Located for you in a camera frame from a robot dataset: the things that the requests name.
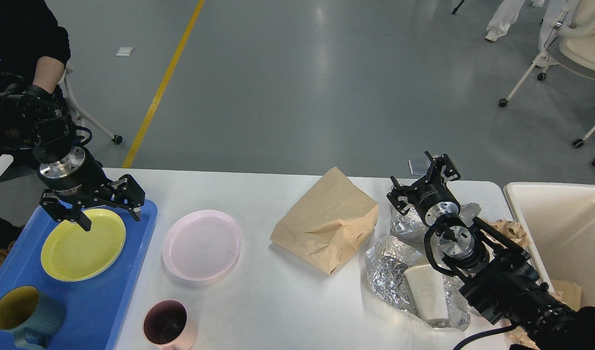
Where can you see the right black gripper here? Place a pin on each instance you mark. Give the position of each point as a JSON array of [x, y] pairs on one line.
[[431, 198]]

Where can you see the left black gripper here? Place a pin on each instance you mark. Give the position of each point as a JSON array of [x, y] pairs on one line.
[[75, 178]]

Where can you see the pink plate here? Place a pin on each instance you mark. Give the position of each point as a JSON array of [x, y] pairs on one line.
[[202, 245]]

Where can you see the pink mug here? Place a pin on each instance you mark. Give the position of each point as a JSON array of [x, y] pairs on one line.
[[169, 326]]

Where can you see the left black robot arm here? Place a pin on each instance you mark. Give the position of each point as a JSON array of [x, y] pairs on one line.
[[30, 119]]

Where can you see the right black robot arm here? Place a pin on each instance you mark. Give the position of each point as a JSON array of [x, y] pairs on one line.
[[498, 280]]

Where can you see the grey floor plate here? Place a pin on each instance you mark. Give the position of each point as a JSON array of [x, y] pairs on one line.
[[419, 167]]

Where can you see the crumpled foil upper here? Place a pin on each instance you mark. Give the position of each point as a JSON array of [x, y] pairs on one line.
[[407, 224]]

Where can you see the crumpled foil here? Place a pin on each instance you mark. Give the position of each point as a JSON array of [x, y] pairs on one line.
[[386, 264], [407, 224]]

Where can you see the yellow plate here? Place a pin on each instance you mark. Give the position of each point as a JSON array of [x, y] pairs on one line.
[[72, 254]]

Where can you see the white chair left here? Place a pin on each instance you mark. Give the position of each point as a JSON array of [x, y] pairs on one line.
[[83, 116]]

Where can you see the crumpled foil lower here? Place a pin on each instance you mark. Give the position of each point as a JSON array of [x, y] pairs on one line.
[[386, 264]]

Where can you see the crumpled brown paper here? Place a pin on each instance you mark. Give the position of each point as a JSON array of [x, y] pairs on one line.
[[512, 230]]

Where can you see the white paper cup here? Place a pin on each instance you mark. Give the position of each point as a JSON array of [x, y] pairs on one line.
[[427, 287]]

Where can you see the brown paper bag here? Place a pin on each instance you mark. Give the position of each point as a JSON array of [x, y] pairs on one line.
[[329, 222]]

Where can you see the blue plastic tray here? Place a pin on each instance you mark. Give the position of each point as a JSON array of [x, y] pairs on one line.
[[95, 308]]

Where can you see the teal mug yellow inside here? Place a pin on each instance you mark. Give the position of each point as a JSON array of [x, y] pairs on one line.
[[31, 316]]

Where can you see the cream plastic bin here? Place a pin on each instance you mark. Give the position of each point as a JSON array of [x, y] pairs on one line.
[[560, 222]]

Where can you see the seated person in black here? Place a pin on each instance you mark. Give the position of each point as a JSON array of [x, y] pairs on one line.
[[34, 48]]

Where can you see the walking person white trousers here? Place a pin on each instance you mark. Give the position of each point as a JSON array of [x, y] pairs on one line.
[[505, 15]]

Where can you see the cream office chair right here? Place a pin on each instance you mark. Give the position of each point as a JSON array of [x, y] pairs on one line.
[[568, 36]]

